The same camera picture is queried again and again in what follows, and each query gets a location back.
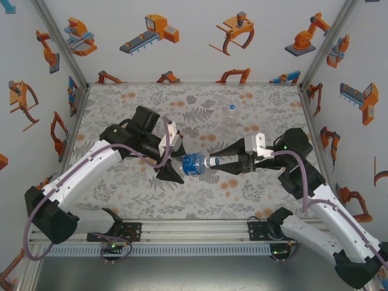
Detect clear bottle with blue label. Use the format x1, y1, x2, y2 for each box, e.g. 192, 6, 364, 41
180, 152, 215, 177

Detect clear plastic bottle without label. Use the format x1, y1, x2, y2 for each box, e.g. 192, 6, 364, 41
222, 104, 241, 136

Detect floral table cloth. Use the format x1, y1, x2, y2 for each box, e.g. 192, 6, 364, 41
53, 83, 337, 221

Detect grey metal panel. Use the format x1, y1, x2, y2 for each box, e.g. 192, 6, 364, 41
33, 255, 355, 291

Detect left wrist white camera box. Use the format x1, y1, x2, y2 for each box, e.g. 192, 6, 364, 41
158, 120, 184, 156

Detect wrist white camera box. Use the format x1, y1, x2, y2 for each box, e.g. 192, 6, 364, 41
158, 120, 184, 156
244, 132, 275, 159

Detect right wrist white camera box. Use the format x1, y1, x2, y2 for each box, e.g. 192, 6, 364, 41
244, 132, 275, 159

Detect aluminium side rail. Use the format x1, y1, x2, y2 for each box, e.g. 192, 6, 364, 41
298, 86, 337, 189
56, 84, 91, 182

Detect aluminium front rail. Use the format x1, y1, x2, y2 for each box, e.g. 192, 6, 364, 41
28, 218, 360, 245

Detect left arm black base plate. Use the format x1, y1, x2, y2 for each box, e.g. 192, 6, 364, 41
87, 222, 142, 243

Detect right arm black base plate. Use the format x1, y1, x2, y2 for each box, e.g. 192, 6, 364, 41
247, 215, 304, 242

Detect slotted grey cable duct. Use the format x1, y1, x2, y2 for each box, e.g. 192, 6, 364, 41
41, 244, 272, 257

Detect aluminium corner post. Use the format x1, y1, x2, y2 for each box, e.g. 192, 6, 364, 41
298, 0, 360, 90
30, 0, 91, 90

